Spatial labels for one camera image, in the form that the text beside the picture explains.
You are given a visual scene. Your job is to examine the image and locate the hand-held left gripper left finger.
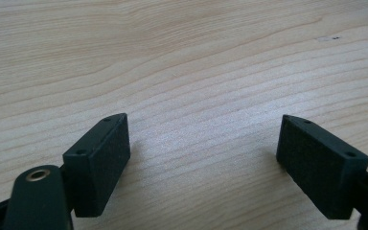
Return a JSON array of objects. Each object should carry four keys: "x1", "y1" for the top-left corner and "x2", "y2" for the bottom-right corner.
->
[{"x1": 61, "y1": 112, "x2": 131, "y2": 219}]

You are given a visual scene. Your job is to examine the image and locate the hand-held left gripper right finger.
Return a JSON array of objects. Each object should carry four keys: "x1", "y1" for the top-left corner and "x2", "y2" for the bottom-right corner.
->
[{"x1": 275, "y1": 114, "x2": 368, "y2": 220}]

